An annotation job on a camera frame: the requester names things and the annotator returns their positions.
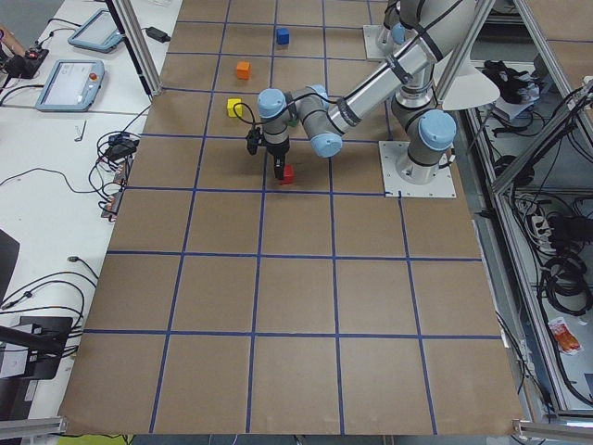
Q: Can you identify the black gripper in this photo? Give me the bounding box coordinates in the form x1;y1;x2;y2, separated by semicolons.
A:
265;137;290;181

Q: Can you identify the blue block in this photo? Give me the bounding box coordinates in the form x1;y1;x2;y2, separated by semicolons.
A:
275;27;290;46

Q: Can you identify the hex key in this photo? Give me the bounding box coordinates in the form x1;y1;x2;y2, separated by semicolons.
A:
74;121;87;142

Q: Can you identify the black power adapter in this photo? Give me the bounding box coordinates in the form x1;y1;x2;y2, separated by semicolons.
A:
145;27;170;43

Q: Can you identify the white chair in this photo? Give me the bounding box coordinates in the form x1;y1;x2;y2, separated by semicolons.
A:
438;29;500;110

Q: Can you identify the red snack packet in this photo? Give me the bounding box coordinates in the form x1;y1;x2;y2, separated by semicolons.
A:
548;317;581;355

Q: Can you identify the aluminium frame post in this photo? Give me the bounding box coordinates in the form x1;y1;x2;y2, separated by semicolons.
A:
106;0;162;97

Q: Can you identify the yellow block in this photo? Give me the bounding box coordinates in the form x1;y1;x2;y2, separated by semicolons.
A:
226;97;243;118

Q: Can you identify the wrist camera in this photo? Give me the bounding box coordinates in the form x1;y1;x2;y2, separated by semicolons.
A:
246;127;262;156

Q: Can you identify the far teach pendant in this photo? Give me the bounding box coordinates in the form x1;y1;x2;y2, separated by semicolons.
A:
68;8;122;54

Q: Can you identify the teach pendant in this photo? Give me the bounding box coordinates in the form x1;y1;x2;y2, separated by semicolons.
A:
68;8;122;54
35;59;106;112

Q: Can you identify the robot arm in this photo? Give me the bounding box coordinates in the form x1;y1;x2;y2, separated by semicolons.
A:
248;1;475;181
375;0;412;57

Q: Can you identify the red block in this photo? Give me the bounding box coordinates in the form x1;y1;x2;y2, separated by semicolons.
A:
279;164;295;185

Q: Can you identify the near teach pendant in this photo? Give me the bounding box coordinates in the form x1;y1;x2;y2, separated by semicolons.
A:
35;59;106;112

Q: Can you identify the orange block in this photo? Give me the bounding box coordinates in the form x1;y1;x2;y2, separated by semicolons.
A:
235;60;252;81

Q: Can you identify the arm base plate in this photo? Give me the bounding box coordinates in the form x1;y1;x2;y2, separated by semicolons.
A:
379;141;457;198
362;25;395;60

